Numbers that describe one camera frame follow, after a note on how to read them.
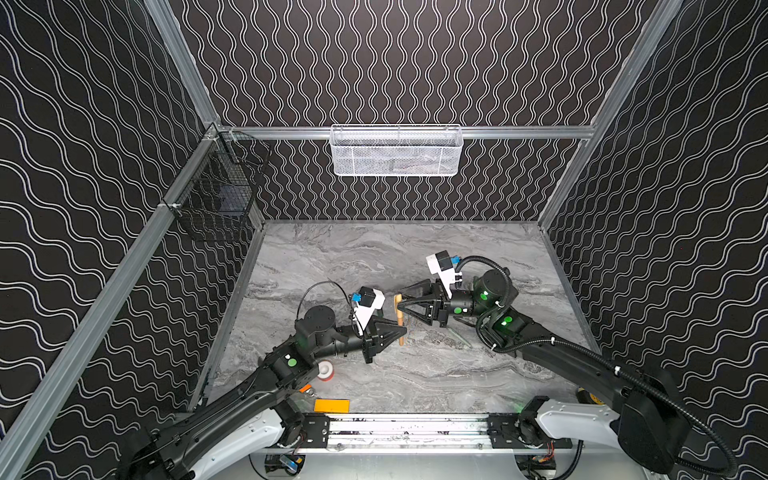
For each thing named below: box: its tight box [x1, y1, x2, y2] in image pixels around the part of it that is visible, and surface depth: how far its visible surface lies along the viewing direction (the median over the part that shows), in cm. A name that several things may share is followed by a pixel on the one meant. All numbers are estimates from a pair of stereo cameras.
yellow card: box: [313, 398, 351, 413], surface depth 80 cm
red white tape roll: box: [317, 360, 335, 382], surface depth 85 cm
